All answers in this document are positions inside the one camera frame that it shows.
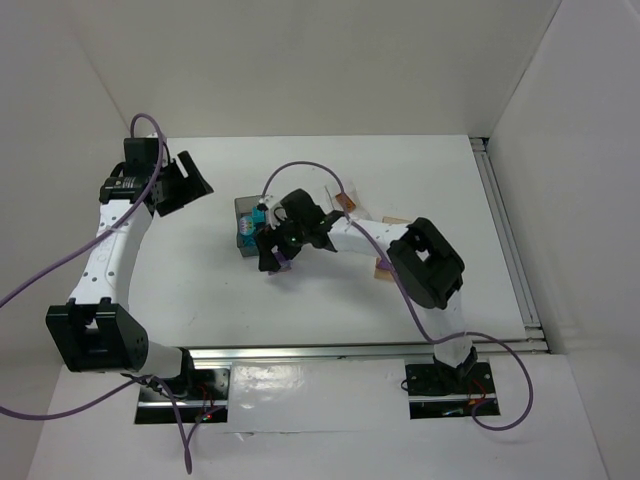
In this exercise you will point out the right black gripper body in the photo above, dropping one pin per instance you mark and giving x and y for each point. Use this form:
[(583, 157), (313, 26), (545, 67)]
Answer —
[(273, 242)]

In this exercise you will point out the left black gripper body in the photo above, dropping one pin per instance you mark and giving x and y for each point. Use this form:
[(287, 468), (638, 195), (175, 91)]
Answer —
[(176, 185)]

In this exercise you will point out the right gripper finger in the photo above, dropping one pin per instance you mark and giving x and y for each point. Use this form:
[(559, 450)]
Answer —
[(267, 245), (291, 248)]

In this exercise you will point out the purple arch lego brick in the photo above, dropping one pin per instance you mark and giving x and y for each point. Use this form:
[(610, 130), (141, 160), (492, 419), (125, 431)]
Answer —
[(284, 265)]

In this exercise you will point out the teal stepped lego brick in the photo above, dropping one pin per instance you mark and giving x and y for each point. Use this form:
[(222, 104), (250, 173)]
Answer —
[(260, 220)]

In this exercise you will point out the orange lego plate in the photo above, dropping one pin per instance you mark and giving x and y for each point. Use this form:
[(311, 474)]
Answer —
[(345, 202)]

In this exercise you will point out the teal arch lego brick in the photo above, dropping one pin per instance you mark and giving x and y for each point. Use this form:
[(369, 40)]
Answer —
[(247, 226)]

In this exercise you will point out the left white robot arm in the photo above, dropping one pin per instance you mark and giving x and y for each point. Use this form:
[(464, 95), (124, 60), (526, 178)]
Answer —
[(94, 330)]

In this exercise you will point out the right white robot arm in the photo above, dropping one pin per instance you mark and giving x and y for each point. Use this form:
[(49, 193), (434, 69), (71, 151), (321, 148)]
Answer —
[(422, 263)]

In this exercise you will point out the smoky grey plastic container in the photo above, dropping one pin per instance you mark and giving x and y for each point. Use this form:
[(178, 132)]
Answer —
[(243, 206)]

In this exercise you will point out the clear plastic container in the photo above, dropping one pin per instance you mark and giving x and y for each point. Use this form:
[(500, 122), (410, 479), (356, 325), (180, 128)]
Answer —
[(333, 189)]

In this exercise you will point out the amber plastic container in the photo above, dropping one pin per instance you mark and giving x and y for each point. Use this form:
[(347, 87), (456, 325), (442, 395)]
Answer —
[(385, 274)]

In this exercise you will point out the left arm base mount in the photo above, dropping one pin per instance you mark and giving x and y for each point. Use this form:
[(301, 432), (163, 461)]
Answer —
[(202, 397)]

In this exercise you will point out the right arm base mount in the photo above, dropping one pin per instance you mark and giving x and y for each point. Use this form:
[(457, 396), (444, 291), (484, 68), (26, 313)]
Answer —
[(430, 398)]

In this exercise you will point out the aluminium front rail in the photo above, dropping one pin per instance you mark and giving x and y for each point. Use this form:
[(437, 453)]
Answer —
[(215, 356)]

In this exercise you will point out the aluminium side rail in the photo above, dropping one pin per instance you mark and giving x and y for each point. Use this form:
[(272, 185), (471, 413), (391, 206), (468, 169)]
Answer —
[(534, 331)]

